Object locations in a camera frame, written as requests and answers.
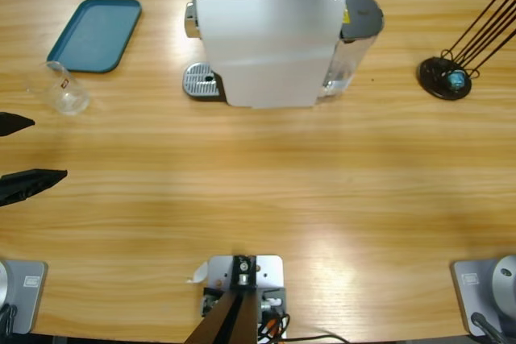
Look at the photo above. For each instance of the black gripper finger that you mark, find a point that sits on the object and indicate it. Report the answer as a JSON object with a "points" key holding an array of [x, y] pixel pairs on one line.
{"points": [[12, 124], [28, 185]]}

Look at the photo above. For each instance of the white capsule coffee machine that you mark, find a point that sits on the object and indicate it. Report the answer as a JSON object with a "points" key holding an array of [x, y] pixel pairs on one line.
{"points": [[266, 46]]}

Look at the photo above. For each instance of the black capsule holder with rods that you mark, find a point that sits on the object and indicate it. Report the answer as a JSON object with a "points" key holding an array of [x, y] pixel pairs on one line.
{"points": [[433, 74]]}

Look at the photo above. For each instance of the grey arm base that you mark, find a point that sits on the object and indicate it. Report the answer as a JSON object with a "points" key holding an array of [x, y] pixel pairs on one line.
{"points": [[28, 291], [475, 291]]}

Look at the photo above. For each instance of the white paper tab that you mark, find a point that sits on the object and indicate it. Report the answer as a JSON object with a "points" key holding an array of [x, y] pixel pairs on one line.
{"points": [[199, 273]]}

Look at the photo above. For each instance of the white mount block dark post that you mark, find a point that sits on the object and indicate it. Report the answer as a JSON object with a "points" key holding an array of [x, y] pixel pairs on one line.
{"points": [[266, 271]]}

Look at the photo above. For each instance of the clear drinking glass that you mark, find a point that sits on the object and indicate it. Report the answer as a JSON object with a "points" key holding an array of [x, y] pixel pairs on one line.
{"points": [[60, 90]]}

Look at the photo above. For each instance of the teal plastic tray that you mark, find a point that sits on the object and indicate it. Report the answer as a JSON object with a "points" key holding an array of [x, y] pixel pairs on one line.
{"points": [[96, 34]]}

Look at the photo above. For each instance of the blue coffee capsule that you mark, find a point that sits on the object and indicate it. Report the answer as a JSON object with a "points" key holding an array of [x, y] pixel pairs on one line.
{"points": [[456, 79]]}

